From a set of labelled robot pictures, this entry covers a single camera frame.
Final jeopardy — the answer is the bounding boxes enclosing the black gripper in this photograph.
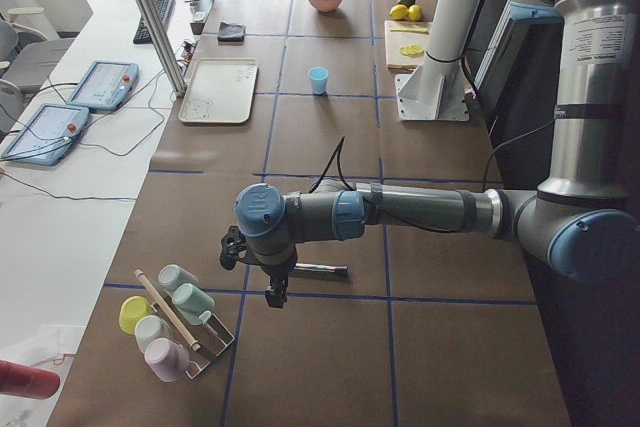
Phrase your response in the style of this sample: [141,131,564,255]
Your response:
[219,225,295,308]

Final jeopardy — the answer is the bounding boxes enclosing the steel muddler black tip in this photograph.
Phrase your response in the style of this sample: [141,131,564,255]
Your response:
[292,263,349,278]

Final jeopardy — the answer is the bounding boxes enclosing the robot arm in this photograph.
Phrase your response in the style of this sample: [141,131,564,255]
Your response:
[220,0,639,308]

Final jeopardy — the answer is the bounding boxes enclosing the mint green cup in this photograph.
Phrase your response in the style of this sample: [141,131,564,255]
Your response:
[172,283,215,325]

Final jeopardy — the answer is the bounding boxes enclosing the grey cup upper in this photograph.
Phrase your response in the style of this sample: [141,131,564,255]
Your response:
[157,264,199,296]

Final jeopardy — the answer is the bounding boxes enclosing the light blue cup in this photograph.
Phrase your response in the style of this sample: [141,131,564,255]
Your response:
[308,67,329,96]

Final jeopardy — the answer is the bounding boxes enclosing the pink cup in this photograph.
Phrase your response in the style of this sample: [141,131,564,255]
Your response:
[144,338,190,382]

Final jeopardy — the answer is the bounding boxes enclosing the white cup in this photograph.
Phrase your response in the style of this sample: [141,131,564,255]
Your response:
[134,315,173,354]

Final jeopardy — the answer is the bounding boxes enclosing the yellow cup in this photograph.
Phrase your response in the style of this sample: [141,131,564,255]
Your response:
[118,296,153,335]

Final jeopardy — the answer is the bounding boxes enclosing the yellow lemon left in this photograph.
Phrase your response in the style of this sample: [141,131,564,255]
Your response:
[389,4,409,21]

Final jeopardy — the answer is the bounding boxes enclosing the yellow lemon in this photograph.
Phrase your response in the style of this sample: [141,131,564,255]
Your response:
[406,4,423,22]
[389,4,409,21]

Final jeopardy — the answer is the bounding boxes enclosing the yellow lemon right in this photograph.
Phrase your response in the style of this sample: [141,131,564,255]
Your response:
[406,4,423,22]

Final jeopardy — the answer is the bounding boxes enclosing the wooden cutting board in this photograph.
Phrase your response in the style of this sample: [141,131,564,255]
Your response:
[384,20,432,69]

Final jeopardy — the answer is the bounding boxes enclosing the yellow plastic knife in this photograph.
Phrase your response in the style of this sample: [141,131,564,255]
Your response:
[389,27,430,35]

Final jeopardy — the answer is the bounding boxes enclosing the grey folded cloth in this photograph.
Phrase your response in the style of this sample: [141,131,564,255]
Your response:
[217,21,246,43]

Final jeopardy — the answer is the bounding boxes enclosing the lemon slices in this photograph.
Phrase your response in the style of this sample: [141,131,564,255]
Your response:
[399,44,424,57]

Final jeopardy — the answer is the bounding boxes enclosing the black keyboard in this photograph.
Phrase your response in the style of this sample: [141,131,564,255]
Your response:
[132,0,177,45]

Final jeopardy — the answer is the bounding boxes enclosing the cream bear tray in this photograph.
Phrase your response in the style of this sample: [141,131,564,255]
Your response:
[177,58,258,124]

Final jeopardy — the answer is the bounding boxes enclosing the blue teach pendant far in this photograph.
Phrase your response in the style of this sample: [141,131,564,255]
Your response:
[67,60,139,112]

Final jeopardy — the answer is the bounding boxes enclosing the blue teach pendant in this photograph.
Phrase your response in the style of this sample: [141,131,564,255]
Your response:
[1,104,90,166]
[67,60,139,112]

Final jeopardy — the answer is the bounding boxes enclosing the red cylinder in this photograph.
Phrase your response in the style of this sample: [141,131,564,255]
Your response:
[1,360,60,399]

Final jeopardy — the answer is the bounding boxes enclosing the blue teach pendant near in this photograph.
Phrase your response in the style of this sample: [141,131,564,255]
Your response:
[1,104,90,166]

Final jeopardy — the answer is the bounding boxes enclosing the white wire cup rack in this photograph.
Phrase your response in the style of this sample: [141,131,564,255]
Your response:
[151,299,235,380]

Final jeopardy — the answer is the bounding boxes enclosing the wooden rack handle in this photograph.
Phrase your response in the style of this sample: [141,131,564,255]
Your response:
[134,270,201,352]

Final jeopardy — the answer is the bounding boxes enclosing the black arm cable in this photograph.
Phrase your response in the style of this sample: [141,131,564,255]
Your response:
[307,135,361,194]

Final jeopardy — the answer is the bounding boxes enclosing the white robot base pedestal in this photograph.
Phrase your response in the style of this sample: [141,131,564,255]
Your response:
[395,0,480,122]

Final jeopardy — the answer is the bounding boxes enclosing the aluminium frame post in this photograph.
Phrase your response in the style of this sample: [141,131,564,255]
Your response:
[135,0,187,98]

